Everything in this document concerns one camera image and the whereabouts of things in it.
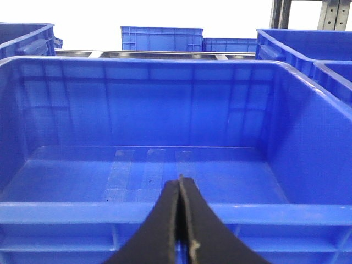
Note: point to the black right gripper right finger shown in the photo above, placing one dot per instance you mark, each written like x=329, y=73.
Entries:
x=203, y=236

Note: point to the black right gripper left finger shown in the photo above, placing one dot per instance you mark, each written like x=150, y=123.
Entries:
x=154, y=241

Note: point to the blue plastic bin right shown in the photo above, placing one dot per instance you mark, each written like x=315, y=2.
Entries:
x=88, y=144

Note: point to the small blue bin far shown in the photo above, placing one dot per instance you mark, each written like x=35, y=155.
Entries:
x=229, y=44

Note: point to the blue bin far centre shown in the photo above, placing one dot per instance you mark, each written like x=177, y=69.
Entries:
x=161, y=39

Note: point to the steel rack crossbars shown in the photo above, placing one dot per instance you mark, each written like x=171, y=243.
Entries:
x=156, y=54

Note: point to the blue bin far right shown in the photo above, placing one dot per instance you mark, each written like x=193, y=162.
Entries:
x=323, y=56

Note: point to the blue bin far left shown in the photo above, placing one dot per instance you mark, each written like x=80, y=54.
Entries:
x=27, y=39

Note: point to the grey metal rack post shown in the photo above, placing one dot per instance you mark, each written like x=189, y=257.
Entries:
x=316, y=15

